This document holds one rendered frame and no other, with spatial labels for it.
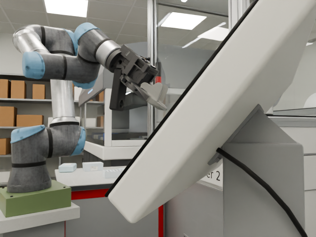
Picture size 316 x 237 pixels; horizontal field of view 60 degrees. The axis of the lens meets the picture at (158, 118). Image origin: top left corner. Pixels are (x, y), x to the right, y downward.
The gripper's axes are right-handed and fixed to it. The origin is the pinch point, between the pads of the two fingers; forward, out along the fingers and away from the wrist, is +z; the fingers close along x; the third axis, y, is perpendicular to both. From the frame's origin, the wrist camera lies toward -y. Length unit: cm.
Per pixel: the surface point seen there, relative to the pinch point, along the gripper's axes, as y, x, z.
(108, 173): -63, 69, -27
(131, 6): 30, 273, -232
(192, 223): -44, 63, 25
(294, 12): 22.8, -38.5, 19.0
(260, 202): 3.3, -20.4, 30.1
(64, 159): -268, 349, -226
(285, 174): 9.1, -20.4, 29.9
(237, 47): 17.5, -38.5, 16.8
